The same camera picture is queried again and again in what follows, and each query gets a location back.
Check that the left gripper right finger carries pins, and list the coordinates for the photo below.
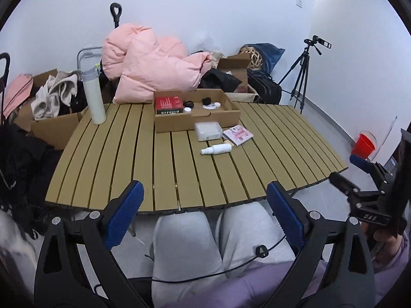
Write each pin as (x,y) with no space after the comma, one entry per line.
(333,265)

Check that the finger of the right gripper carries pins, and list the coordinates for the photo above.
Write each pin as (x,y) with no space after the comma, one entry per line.
(349,189)
(363,164)

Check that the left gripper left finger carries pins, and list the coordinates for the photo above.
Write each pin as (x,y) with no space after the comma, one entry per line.
(60,279)

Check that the pink patterned packet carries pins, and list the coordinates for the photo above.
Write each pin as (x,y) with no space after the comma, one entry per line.
(237,135)

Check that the white spray bottle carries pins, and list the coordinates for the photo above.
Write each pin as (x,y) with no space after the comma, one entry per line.
(222,148)

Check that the translucent white plastic box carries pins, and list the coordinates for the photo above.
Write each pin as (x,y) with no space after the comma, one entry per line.
(206,131)

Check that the black round lid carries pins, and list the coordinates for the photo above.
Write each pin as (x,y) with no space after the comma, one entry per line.
(188,104)

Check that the red bucket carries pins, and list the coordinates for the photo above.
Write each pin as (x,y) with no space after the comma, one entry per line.
(365,145)

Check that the black backpack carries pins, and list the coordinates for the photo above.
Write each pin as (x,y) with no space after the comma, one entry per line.
(267,90)

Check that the grey trousers legs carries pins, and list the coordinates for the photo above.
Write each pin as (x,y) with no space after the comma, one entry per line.
(237,263)

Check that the blue cloth bag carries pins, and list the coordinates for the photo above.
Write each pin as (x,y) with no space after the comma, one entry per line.
(270,54)

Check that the woven rattan ball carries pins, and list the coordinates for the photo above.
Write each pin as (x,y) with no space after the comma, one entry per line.
(256,60)

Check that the open cardboard box behind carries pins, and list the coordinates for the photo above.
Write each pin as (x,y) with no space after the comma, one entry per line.
(236,66)

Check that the shallow cardboard tray box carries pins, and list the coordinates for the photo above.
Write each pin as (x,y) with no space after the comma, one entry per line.
(227,115)

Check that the black garment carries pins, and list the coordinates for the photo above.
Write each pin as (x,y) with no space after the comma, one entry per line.
(216,79)

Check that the left cardboard box with clothes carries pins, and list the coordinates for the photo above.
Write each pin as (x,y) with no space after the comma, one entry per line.
(55,131)

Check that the beige crumpled clothes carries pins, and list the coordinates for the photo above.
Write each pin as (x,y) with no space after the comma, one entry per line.
(57,90)

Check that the red book box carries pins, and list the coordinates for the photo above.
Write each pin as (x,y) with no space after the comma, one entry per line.
(168,105)

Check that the pink backpack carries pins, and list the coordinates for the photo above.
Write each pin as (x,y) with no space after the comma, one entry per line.
(17,93)

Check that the white tall thermos bottle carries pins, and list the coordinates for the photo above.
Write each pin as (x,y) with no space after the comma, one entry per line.
(91,86)

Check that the pink duvet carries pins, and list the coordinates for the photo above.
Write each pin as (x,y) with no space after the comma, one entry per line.
(143,64)

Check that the black camera tripod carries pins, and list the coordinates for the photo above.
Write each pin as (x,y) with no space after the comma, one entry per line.
(298,93)

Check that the video camera on tripod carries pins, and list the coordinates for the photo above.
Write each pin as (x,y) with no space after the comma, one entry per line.
(317,40)

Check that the metal folding chair frame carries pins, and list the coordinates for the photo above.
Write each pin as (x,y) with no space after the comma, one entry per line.
(88,57)

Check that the black trolley handle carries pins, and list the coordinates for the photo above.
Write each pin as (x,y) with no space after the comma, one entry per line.
(116,12)

